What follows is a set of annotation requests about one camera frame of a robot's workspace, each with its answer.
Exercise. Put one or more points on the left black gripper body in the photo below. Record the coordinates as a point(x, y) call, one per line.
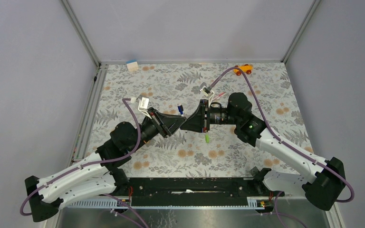
point(158, 123)

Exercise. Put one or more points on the blue pen cap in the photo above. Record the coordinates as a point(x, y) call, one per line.
point(180, 109)

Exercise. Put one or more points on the orange toy car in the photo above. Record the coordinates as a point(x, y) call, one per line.
point(247, 69)

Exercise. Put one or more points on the bright green pen cap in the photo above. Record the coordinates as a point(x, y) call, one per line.
point(207, 139)

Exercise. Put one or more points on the floral patterned table mat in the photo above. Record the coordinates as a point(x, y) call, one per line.
point(186, 154)

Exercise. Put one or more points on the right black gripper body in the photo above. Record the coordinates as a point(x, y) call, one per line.
point(206, 120)

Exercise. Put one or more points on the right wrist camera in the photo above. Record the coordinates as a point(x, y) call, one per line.
point(208, 92)

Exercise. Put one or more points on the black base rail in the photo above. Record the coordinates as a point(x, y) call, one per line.
point(194, 192)

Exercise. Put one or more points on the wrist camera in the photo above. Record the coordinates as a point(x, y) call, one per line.
point(208, 92)
point(143, 105)

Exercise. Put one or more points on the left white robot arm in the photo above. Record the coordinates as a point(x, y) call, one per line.
point(99, 172)

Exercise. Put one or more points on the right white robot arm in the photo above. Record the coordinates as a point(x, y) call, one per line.
point(319, 180)

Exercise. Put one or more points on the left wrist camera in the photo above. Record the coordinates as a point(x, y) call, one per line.
point(143, 105)

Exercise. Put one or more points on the white block with blue top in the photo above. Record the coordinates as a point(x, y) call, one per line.
point(132, 65)

